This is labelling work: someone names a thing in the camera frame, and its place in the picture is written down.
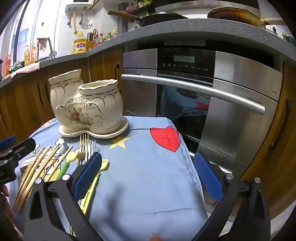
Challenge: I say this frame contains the yellow hose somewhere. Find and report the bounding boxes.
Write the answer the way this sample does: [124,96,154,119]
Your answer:
[73,10,84,37]

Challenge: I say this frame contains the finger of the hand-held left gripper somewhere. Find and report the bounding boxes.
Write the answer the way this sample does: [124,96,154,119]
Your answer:
[0,136,17,151]
[8,137,37,161]

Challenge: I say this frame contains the silver metal fork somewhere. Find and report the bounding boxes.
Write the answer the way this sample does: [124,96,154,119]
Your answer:
[84,139,97,164]

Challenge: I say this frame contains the yellow cooking oil bottle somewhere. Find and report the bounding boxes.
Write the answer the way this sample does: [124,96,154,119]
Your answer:
[73,38,88,54]

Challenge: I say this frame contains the green handled plastic utensil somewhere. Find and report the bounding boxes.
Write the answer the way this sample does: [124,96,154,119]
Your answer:
[56,152,77,181]

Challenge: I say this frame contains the yellow detergent bottle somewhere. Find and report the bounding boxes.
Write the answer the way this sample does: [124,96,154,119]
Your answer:
[24,45,32,67]

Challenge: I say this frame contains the kitchen faucet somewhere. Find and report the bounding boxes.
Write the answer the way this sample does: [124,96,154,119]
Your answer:
[46,37,56,59]

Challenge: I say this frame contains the grey speckled countertop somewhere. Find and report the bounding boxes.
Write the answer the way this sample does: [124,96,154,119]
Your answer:
[0,17,296,90]

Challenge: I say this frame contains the blue printed blanket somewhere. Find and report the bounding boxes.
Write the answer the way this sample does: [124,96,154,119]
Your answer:
[17,116,210,241]

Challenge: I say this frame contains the white towel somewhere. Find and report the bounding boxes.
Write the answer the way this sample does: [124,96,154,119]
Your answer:
[10,61,41,78]

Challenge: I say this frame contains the cream ceramic utensil holder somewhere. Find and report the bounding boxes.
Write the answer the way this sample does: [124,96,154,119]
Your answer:
[48,70,124,134]

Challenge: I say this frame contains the white water heater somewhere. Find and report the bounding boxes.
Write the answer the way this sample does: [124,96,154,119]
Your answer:
[65,0,96,11]

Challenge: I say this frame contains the pink cloth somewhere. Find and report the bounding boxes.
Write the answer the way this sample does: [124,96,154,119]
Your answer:
[37,37,49,52]

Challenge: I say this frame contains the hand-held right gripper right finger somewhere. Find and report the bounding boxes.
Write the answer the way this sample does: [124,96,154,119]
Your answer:
[192,152,271,241]

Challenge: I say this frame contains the brown cooking pot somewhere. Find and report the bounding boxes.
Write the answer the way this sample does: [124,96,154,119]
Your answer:
[207,6,285,30]

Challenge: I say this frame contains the yellow plastic utensil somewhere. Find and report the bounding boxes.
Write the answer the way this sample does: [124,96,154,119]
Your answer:
[79,159,110,215]

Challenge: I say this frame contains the wooden knife block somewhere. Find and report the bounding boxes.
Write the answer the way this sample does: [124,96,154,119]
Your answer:
[86,32,96,50]

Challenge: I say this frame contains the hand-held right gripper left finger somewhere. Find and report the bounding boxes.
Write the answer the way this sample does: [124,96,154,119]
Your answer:
[23,152,103,241]

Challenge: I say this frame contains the black wok with wooden handle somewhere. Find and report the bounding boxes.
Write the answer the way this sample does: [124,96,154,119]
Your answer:
[107,9,189,26]

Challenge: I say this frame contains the kitchen window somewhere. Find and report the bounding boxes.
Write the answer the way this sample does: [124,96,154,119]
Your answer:
[9,0,63,63]

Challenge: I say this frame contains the wooden kitchen cabinets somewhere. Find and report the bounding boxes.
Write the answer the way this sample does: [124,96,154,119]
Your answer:
[0,46,126,141]

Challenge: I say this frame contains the gold metal fork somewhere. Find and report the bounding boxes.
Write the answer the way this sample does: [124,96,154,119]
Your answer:
[76,134,90,168]

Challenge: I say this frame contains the black spice rack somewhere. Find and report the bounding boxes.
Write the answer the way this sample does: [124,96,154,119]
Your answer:
[117,0,156,32]

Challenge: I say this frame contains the stainless steel built-in oven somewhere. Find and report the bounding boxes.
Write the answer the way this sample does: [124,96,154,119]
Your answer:
[121,42,284,178]

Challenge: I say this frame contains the person's left hand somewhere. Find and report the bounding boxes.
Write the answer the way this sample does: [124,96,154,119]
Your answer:
[0,185,10,220]

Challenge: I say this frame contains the green packet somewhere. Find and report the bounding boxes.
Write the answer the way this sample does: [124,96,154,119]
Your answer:
[8,61,25,71]

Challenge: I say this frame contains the wooden cabinet beside oven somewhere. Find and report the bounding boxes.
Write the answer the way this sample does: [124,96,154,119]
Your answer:
[239,61,296,220]

